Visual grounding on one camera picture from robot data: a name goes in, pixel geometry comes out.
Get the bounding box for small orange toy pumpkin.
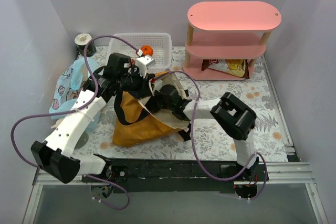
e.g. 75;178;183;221
140;45;154;56

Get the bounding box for yellow canvas tote bag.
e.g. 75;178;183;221
112;71;190;147

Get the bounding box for blue plastic grocery bag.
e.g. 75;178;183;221
48;58;101;133

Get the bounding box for red snack chip packet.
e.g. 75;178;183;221
201;59;250;79

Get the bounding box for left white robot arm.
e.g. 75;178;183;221
31;53;155;184

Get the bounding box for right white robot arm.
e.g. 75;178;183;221
145;84;259;181

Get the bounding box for dark tape roll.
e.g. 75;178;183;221
74;33;97;57

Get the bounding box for white plastic basket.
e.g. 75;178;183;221
106;33;172;73

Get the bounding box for pink three-tier shelf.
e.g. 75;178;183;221
183;1;282;80

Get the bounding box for floral table mat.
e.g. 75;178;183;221
74;62;287;162

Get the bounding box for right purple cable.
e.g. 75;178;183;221
152;70;268;201

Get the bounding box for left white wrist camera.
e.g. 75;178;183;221
135;56;155;78

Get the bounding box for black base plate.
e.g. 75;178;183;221
97;158;268;194

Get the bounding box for aluminium rail frame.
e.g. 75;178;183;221
23;162;328;223

